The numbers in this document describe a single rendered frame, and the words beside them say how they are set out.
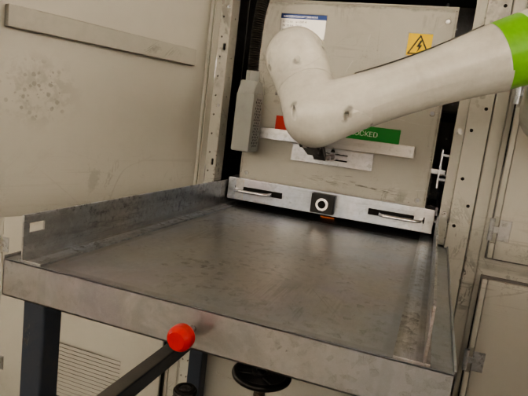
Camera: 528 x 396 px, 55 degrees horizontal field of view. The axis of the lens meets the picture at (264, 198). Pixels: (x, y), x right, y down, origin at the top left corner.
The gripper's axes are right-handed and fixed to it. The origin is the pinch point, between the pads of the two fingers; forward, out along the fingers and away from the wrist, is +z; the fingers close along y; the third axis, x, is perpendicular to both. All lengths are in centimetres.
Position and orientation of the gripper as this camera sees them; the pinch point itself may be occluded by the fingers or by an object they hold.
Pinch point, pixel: (318, 150)
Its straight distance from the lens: 122.9
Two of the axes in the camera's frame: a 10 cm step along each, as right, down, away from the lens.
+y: -2.7, 9.0, -3.4
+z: 2.2, 4.0, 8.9
